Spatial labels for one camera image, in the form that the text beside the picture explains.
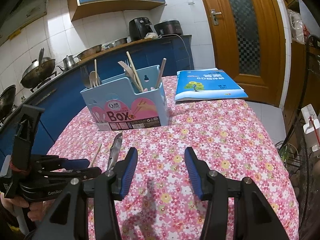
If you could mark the pink floral tablecloth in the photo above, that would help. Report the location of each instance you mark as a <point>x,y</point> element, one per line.
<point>229,137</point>

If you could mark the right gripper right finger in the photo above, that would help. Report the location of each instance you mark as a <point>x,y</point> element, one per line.
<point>254,217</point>

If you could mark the wooden door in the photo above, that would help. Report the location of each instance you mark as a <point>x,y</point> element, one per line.
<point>249,45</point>

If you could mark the blue book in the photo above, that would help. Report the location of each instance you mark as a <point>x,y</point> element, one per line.
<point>206,84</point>

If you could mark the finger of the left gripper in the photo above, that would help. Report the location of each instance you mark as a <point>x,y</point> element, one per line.
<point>83,174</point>
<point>54,162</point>

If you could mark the black air fryer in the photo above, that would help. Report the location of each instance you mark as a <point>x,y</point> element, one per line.
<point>139,28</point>

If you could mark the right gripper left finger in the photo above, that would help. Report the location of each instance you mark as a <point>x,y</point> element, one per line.
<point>67,218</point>

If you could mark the black rice cooker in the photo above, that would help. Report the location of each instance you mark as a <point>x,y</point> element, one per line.
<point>168,28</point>

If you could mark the large steel fork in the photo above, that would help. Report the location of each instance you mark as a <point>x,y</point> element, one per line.
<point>85,76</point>

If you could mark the steel colander bowl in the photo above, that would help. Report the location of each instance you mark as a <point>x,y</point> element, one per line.
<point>89,52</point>

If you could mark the steel kettle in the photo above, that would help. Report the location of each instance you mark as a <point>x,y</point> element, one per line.
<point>68,63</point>

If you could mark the wooden shelf unit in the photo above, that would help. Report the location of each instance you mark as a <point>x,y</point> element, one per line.
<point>304,74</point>

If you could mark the blue utensil holder box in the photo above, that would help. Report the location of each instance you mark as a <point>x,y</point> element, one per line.
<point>116,104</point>

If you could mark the wok with lid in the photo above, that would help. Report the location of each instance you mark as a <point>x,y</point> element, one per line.
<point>39,70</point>

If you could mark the wooden chopstick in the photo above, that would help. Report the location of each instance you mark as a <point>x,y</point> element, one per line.
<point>159,78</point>
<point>97,83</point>
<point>132,66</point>
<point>95,156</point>

